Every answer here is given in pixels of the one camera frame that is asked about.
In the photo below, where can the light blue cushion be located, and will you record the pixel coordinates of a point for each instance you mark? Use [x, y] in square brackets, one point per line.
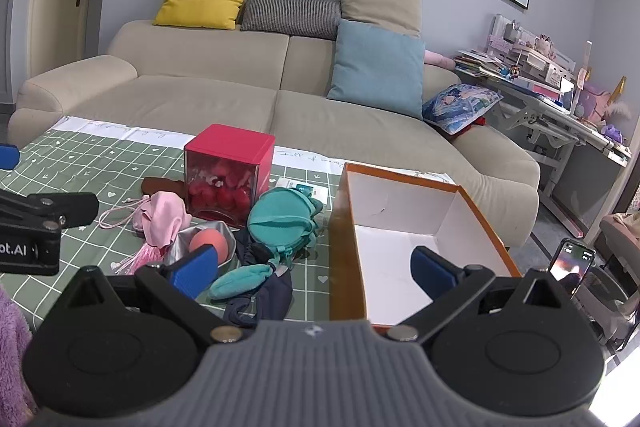
[379, 68]

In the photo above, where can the orange white cardboard box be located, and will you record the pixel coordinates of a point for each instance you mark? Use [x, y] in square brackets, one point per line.
[378, 218]

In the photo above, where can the navy blue fabric bag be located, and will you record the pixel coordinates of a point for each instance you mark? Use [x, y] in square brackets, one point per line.
[270, 299]

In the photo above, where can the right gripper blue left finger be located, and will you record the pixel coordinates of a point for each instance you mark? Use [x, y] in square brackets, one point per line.
[171, 290]

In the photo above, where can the dark grey cushion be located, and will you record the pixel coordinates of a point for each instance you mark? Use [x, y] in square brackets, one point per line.
[295, 18]

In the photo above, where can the blue anime print pillow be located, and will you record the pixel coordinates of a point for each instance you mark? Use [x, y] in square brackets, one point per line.
[452, 110]

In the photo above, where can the beige fabric sofa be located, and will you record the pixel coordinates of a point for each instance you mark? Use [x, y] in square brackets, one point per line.
[185, 80]

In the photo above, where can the green grid tablecloth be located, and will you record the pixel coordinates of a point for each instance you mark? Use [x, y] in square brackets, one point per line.
[111, 161]

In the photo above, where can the red transparent cube box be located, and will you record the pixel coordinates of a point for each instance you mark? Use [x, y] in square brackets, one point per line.
[226, 169]

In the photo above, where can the white teal tissue pack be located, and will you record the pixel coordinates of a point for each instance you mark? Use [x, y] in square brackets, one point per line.
[300, 189]

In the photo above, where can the brown fabric pouch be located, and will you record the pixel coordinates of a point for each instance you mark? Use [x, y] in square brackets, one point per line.
[153, 184]

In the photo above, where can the pink drawstring pouch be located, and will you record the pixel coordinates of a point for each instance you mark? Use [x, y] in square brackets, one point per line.
[157, 218]

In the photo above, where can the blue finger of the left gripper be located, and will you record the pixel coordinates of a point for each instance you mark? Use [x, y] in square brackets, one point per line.
[9, 156]
[48, 211]

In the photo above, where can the salmon soft ball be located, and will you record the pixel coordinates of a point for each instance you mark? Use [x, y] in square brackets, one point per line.
[214, 238]

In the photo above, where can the beige cushion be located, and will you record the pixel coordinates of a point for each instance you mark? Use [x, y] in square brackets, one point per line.
[402, 16]

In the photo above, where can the teal fabric backpack pouch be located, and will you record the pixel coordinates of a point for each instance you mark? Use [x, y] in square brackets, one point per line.
[284, 220]

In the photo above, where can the smartphone on stand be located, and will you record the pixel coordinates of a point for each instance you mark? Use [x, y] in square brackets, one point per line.
[571, 263]

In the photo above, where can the pink grey office chair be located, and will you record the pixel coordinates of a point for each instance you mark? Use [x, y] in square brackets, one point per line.
[609, 295]

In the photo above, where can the silver fabric pouch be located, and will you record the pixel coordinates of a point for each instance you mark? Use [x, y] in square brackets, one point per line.
[180, 247]

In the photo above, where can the white cluttered desk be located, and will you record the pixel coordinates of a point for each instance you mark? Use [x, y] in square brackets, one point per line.
[544, 92]

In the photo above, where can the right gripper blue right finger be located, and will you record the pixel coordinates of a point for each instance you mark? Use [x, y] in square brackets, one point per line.
[451, 289]

